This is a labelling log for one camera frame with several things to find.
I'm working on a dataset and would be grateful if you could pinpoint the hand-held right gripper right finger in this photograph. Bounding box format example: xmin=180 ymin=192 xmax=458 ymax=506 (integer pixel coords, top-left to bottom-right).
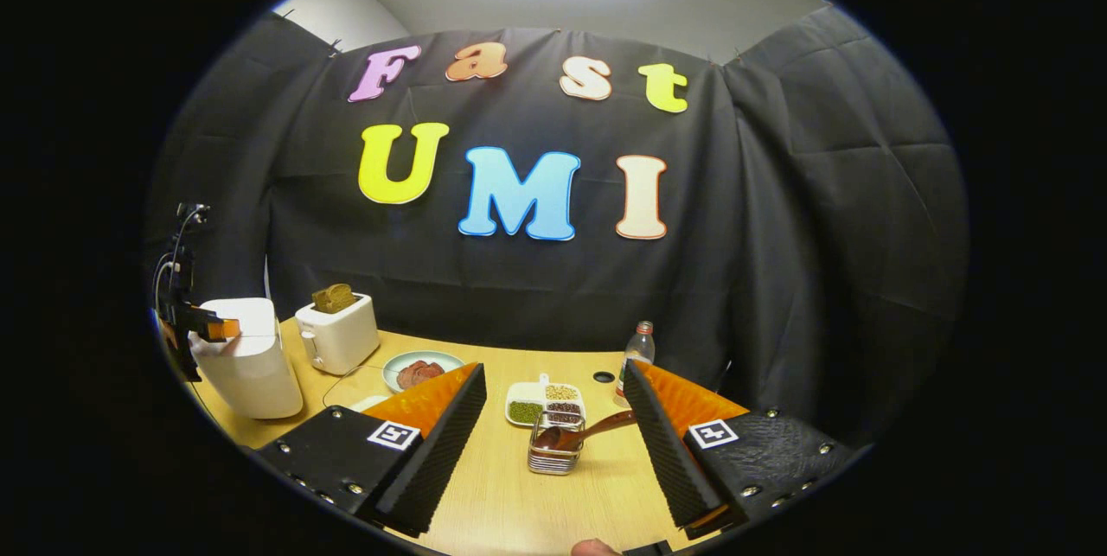
xmin=623 ymin=359 xmax=857 ymax=540

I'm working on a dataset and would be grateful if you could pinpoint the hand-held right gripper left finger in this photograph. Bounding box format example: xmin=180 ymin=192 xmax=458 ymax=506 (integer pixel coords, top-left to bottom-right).
xmin=257 ymin=361 xmax=488 ymax=538

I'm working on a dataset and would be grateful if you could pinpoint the white rice cooker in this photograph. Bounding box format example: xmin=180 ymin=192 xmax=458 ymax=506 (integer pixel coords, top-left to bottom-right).
xmin=189 ymin=297 xmax=304 ymax=419

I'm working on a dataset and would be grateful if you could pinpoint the brown wooden spoon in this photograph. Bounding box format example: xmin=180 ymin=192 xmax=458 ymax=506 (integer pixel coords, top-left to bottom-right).
xmin=534 ymin=409 xmax=638 ymax=453

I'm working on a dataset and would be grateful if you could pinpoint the metal wire chopstick holder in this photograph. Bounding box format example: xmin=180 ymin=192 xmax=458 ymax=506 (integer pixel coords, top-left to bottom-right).
xmin=528 ymin=412 xmax=586 ymax=476

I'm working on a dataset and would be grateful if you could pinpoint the clear plastic water bottle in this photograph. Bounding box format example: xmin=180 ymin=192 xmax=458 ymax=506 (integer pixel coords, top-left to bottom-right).
xmin=614 ymin=321 xmax=656 ymax=408

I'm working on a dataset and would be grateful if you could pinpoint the pale green plate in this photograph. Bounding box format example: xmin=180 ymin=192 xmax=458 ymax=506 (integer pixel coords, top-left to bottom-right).
xmin=382 ymin=350 xmax=465 ymax=394

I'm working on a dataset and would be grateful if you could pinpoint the white divided dish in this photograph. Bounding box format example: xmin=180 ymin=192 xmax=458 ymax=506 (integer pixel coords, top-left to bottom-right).
xmin=505 ymin=374 xmax=586 ymax=429

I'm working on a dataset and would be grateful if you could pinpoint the brown bread slice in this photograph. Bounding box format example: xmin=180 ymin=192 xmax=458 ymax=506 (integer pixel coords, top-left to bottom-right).
xmin=311 ymin=283 xmax=356 ymax=315

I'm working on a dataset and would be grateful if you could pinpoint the white toaster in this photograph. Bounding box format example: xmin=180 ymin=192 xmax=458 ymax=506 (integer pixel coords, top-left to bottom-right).
xmin=295 ymin=293 xmax=381 ymax=376

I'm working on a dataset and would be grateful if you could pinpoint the black backdrop cloth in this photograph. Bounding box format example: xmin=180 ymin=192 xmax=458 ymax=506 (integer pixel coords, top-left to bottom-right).
xmin=147 ymin=3 xmax=969 ymax=444

